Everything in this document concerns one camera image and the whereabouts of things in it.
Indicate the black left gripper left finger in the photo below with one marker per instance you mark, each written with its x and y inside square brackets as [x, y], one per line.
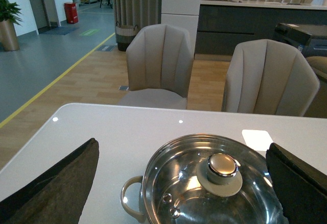
[59, 194]

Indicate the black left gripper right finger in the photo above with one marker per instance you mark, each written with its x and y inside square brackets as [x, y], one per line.
[300, 188]

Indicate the glass pot lid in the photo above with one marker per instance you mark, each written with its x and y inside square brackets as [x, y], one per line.
[203, 178]

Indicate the white electric cooking pot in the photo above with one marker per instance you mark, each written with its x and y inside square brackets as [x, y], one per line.
[132, 199]

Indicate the beige chair right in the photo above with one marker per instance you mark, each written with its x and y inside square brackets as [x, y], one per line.
[269, 77]

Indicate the beige chair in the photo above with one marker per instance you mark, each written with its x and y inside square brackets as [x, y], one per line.
[269, 77]
[159, 64]

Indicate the black appliance box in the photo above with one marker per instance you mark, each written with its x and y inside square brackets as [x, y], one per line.
[309, 39]

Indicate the beige chair left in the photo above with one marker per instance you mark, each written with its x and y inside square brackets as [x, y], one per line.
[159, 64]

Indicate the woven laundry basket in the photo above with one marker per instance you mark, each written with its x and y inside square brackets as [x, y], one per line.
[125, 34]

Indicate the dark kitchen counter cabinet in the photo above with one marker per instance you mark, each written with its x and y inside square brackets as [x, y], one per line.
[223, 25]

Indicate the red fire extinguisher box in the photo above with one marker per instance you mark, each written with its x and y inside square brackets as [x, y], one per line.
[71, 12]

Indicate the potted green plant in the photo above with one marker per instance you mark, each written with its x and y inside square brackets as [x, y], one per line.
[9, 17]

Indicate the beige curtain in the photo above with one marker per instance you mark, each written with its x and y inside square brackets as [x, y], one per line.
[137, 12]

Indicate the white pillar cabinet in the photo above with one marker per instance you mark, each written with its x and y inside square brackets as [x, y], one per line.
[181, 13]

